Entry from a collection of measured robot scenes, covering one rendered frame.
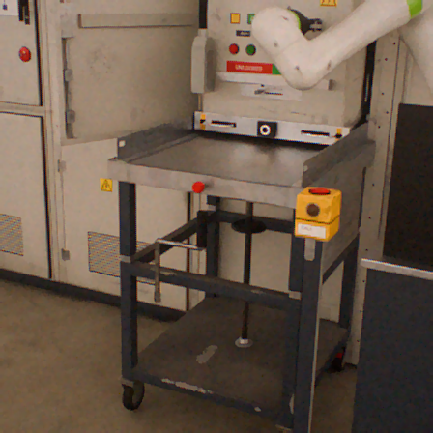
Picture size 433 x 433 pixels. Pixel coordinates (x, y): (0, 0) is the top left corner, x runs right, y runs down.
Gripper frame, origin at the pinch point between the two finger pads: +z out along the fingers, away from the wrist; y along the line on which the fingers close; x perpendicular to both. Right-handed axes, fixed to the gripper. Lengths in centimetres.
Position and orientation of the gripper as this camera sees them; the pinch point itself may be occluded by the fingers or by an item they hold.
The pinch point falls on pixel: (314, 24)
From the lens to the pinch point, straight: 216.1
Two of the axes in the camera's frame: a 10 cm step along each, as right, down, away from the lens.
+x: 0.3, -9.5, -3.1
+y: 9.0, 1.6, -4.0
